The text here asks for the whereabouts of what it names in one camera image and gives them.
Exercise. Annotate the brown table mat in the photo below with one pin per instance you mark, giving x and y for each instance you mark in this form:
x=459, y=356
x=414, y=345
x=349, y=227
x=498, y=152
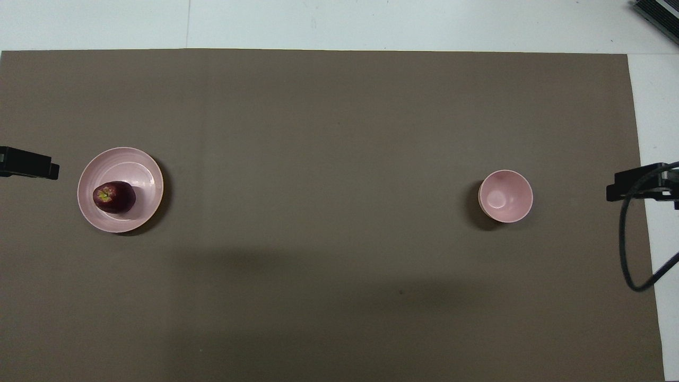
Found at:
x=339, y=132

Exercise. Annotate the black ribbed device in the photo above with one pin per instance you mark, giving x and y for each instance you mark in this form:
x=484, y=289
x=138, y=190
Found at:
x=660, y=10

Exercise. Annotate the dark red apple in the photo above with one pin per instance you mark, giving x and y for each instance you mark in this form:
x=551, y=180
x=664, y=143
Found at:
x=116, y=197

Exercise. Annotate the pink plate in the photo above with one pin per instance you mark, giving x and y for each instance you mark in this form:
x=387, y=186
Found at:
x=122, y=220

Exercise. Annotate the pink bowl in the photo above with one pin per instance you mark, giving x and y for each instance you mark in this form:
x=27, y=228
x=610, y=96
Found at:
x=506, y=196

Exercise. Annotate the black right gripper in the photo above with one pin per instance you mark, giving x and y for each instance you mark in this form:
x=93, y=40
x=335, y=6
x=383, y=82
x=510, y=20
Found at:
x=669, y=191

